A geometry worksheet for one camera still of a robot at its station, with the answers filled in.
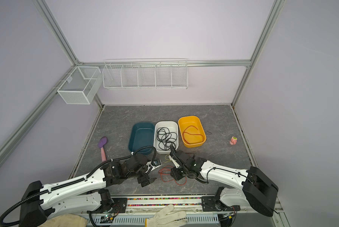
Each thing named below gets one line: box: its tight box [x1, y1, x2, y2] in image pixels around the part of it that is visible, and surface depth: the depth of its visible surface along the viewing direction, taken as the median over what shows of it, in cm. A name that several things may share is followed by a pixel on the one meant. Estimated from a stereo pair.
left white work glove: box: [36, 214, 89, 227], surface depth 71 cm
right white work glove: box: [144, 204, 188, 227], surface depth 71 cm
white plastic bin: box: [153, 120, 179, 155], surface depth 101 cm
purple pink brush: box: [98, 136, 108, 162], surface depth 95 cm
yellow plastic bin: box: [178, 115, 207, 149], surface depth 106 cm
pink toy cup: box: [229, 136, 238, 146], surface depth 96 cm
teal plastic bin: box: [128, 122, 155, 156], surface depth 102 cm
